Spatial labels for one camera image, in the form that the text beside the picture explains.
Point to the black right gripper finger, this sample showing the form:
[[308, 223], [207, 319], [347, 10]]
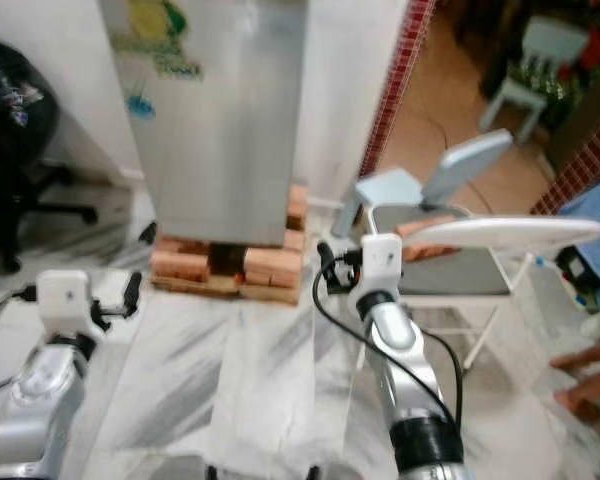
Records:
[[326, 262]]

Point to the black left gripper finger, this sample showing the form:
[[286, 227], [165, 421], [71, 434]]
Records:
[[134, 295]]

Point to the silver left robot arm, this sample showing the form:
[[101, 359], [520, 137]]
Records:
[[45, 400]]

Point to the silver fridge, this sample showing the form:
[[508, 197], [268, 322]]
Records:
[[220, 130]]

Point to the blue fridge magnet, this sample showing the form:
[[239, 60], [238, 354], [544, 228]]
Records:
[[139, 105]]

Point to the yellow green fridge sticker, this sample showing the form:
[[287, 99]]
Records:
[[160, 45]]

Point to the reddish brown block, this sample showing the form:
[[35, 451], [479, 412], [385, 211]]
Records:
[[430, 227]]

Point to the light blue kids chair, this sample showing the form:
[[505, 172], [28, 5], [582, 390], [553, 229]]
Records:
[[390, 188], [555, 45]]

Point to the silver left robot leg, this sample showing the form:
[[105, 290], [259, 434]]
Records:
[[182, 470]]

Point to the black office chair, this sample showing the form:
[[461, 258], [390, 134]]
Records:
[[10, 110]]

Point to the black pouch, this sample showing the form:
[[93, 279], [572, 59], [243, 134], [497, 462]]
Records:
[[575, 268]]

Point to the blue cloth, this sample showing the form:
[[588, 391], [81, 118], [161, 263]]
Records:
[[595, 215]]

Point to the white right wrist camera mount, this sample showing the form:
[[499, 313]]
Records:
[[380, 262]]

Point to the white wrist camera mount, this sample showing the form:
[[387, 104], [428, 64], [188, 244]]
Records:
[[65, 300], [380, 262]]

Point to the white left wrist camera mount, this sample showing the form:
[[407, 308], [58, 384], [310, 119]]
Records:
[[65, 300]]

